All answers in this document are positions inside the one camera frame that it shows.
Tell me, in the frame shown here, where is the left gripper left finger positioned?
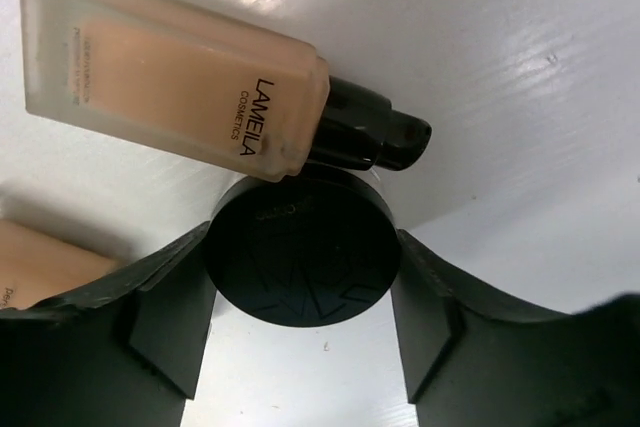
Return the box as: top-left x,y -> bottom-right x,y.
1,223 -> 215,426

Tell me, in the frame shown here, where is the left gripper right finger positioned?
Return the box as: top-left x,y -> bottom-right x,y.
391,231 -> 639,426

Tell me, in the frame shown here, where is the black round compact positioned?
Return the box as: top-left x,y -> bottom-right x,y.
202,164 -> 401,328

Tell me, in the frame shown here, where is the beige foundation bottle left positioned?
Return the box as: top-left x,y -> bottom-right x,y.
1,218 -> 123,310

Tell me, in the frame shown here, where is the beige foundation tube right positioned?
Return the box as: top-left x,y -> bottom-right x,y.
20,0 -> 432,182

